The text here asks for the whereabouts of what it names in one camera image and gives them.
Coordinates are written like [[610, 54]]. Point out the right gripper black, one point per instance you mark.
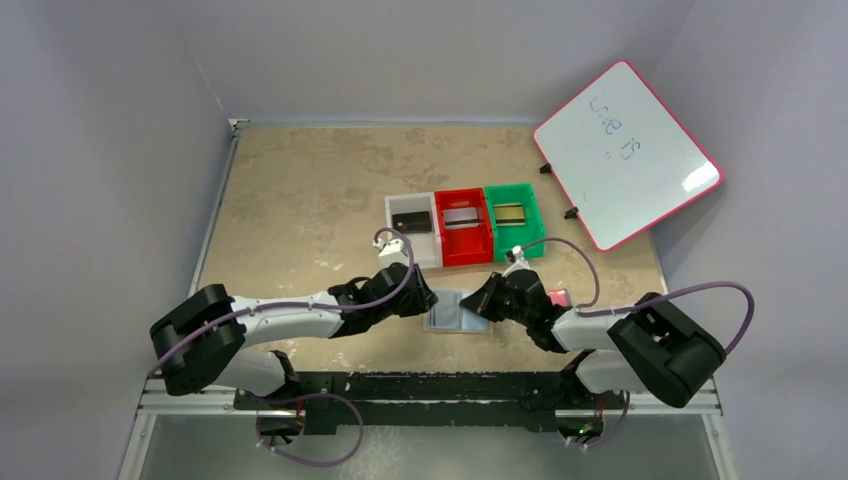
[[494, 298]]

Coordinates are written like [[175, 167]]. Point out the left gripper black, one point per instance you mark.
[[416, 295]]

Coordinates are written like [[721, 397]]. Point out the beige card holder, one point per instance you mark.
[[448, 317]]

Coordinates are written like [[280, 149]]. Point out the green plastic bin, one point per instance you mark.
[[505, 238]]

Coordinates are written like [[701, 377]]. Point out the silver credit card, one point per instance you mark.
[[461, 218]]

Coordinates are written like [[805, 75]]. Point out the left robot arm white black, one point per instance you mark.
[[208, 338]]

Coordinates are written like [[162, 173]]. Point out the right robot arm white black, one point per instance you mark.
[[651, 346]]

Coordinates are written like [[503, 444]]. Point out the gold credit card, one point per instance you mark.
[[509, 215]]

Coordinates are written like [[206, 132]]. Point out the black credit card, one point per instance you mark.
[[412, 222]]

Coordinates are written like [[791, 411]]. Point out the pink eraser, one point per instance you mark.
[[560, 298]]

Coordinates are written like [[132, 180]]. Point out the red plastic bin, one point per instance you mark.
[[467, 246]]

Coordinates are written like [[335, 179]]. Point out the white plastic bin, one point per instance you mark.
[[427, 246]]

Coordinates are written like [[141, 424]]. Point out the pink framed whiteboard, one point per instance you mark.
[[622, 157]]

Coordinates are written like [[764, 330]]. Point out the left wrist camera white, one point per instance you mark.
[[394, 251]]

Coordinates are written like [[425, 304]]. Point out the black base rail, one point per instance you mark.
[[539, 402]]

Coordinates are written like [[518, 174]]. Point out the aluminium table frame rail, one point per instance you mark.
[[154, 391]]

